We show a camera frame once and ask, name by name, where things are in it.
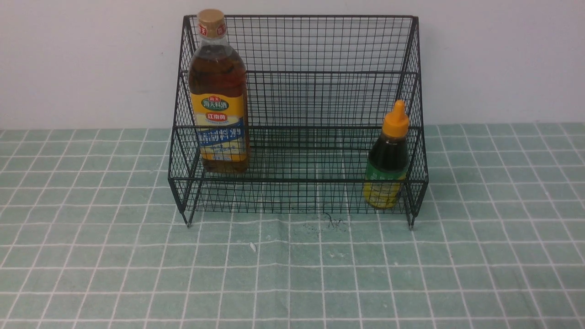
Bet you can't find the yellow label cooking wine bottle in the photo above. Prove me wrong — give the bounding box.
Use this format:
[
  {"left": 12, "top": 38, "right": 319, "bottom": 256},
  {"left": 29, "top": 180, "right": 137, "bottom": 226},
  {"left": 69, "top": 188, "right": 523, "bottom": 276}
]
[{"left": 188, "top": 9, "right": 250, "bottom": 174}]

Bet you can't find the small orange cap sauce bottle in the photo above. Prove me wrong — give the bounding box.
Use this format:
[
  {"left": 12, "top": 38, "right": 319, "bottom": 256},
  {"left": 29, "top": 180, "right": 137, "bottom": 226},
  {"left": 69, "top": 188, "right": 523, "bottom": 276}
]
[{"left": 363, "top": 100, "right": 410, "bottom": 210}]

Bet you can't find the green checkered tablecloth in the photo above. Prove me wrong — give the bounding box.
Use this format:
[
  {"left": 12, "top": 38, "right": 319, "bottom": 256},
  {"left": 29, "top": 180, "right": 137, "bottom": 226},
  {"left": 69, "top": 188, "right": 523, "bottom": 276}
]
[{"left": 0, "top": 123, "right": 585, "bottom": 329}]

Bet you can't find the black wire mesh rack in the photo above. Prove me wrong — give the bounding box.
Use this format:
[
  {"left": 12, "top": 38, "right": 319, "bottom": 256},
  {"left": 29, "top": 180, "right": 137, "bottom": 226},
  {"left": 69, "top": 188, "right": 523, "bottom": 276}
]
[{"left": 168, "top": 15, "right": 430, "bottom": 228}]

